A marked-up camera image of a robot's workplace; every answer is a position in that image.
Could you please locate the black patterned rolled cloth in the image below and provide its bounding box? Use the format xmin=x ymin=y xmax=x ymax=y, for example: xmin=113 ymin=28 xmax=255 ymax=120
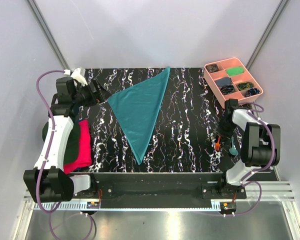
xmin=220 ymin=84 xmax=235 ymax=96

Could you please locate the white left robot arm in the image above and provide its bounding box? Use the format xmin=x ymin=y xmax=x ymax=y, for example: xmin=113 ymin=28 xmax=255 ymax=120
xmin=23 ymin=75 xmax=98 ymax=204

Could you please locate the blue black rolled cloth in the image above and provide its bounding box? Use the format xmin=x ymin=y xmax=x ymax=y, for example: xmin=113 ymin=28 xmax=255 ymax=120
xmin=245 ymin=87 xmax=261 ymax=98

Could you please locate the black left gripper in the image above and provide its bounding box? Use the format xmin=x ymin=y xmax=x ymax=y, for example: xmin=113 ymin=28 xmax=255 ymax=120
xmin=72 ymin=78 xmax=112 ymax=107

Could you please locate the grey blue rolled cloth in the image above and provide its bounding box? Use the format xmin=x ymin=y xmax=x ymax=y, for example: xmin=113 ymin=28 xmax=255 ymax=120
xmin=215 ymin=76 xmax=232 ymax=88

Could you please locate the aluminium front rail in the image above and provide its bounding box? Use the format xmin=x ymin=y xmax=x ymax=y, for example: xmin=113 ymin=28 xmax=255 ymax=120
xmin=23 ymin=179 xmax=296 ymax=201

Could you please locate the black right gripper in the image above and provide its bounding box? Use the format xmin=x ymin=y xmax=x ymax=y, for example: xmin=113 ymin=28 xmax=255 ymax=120
xmin=213 ymin=116 xmax=238 ymax=143

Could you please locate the aluminium frame post right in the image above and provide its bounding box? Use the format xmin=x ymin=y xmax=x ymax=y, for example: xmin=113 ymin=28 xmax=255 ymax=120
xmin=246 ymin=0 xmax=290 ymax=70

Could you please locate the teal cloth napkin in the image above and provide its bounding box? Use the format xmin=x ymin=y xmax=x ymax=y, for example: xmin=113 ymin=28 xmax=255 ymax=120
xmin=107 ymin=67 xmax=171 ymax=165

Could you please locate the yellow black rolled cloth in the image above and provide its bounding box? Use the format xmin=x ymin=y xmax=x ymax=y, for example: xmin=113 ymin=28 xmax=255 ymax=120
xmin=237 ymin=82 xmax=254 ymax=91

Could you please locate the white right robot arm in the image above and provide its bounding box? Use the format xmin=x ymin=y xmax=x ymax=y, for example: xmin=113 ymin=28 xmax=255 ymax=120
xmin=91 ymin=75 xmax=280 ymax=173

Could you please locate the orange plastic fork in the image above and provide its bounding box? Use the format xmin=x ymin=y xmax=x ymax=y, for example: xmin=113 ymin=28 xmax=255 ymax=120
xmin=215 ymin=135 xmax=221 ymax=152

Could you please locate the pink folded cloth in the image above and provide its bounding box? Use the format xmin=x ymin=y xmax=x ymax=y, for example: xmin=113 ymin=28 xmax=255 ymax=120
xmin=63 ymin=119 xmax=92 ymax=174

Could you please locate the teal plastic spoon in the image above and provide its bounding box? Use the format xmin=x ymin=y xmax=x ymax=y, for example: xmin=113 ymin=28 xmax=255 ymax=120
xmin=228 ymin=136 xmax=239 ymax=156

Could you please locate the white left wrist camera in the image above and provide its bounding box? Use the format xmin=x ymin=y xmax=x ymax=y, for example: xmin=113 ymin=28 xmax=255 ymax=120
xmin=64 ymin=67 xmax=88 ymax=87

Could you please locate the aluminium frame post left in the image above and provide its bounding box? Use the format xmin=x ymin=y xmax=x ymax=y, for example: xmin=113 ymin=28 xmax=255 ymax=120
xmin=25 ymin=0 xmax=70 ymax=70

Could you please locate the green rolled cloth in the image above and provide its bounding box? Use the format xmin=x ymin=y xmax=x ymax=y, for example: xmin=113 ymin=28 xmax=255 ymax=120
xmin=225 ymin=66 xmax=245 ymax=77

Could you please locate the aluminium frame post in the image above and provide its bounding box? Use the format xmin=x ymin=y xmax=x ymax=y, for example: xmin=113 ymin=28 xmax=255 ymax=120
xmin=246 ymin=0 xmax=290 ymax=70
xmin=25 ymin=0 xmax=70 ymax=70

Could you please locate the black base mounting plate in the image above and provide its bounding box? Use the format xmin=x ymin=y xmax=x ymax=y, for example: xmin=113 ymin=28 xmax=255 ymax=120
xmin=73 ymin=172 xmax=247 ymax=210

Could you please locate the dark patterned rolled cloth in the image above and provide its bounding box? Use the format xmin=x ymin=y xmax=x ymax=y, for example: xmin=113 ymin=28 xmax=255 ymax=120
xmin=206 ymin=63 xmax=219 ymax=73

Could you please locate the dark green baseball cap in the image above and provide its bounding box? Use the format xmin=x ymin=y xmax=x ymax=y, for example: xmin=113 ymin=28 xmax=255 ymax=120
xmin=35 ymin=116 xmax=81 ymax=171

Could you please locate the pink compartment tray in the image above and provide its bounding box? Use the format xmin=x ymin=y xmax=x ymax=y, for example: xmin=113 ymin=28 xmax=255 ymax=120
xmin=203 ymin=57 xmax=264 ymax=108

